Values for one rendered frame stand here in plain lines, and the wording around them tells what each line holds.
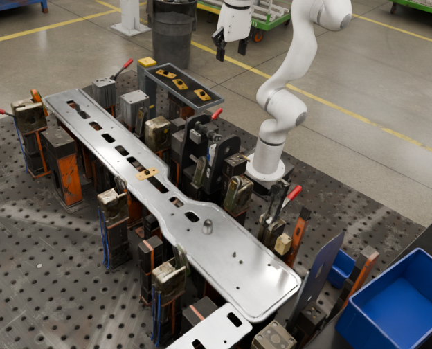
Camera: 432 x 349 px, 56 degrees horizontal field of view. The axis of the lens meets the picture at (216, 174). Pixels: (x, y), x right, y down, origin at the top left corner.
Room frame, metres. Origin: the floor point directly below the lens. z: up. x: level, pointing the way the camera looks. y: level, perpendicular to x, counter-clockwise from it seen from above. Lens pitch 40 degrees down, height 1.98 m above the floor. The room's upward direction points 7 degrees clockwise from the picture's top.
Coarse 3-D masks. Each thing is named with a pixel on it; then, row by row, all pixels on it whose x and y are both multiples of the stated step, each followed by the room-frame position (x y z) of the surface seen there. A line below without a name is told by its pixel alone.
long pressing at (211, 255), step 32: (64, 96) 1.57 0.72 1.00; (160, 160) 1.20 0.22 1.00; (160, 192) 1.03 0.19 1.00; (160, 224) 0.89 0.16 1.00; (192, 224) 0.90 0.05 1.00; (224, 224) 0.92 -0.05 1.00; (192, 256) 0.77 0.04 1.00; (224, 256) 0.79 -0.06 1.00; (256, 256) 0.80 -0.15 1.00; (224, 288) 0.67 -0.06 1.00; (256, 288) 0.69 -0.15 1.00; (288, 288) 0.70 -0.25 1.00; (256, 320) 0.59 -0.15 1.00
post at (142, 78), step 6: (138, 66) 1.68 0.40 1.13; (144, 66) 1.68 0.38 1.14; (150, 66) 1.69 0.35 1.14; (138, 72) 1.69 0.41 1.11; (138, 78) 1.69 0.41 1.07; (144, 78) 1.65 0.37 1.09; (150, 78) 1.67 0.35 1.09; (138, 84) 1.69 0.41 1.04; (144, 84) 1.66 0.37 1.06; (150, 84) 1.67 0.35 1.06; (156, 84) 1.69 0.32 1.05; (144, 90) 1.66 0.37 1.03; (150, 90) 1.67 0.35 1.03; (150, 96) 1.68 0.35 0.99; (150, 102) 1.68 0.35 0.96; (150, 108) 1.68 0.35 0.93; (150, 114) 1.67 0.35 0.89
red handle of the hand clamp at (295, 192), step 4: (296, 188) 0.97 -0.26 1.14; (300, 188) 0.97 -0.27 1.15; (292, 192) 0.96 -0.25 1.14; (296, 192) 0.96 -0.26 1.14; (288, 196) 0.95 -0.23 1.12; (292, 196) 0.95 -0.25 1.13; (288, 200) 0.94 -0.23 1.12; (292, 200) 0.95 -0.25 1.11; (284, 204) 0.93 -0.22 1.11; (284, 208) 0.93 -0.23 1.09; (280, 212) 0.92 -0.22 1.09; (268, 220) 0.89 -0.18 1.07
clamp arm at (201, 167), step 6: (204, 156) 1.13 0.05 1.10; (198, 162) 1.12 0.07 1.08; (204, 162) 1.11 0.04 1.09; (198, 168) 1.12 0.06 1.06; (204, 168) 1.10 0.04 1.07; (198, 174) 1.11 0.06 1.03; (204, 174) 1.11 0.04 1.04; (192, 180) 1.11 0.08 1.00; (198, 180) 1.10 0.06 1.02; (198, 186) 1.09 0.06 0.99
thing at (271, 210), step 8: (280, 184) 0.90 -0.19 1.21; (288, 184) 0.90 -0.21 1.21; (272, 192) 0.88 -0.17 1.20; (280, 192) 0.90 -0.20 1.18; (272, 200) 0.90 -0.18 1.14; (280, 200) 0.89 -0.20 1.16; (272, 208) 0.90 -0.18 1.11; (280, 208) 0.89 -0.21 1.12; (264, 216) 0.90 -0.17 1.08; (272, 216) 0.88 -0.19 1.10
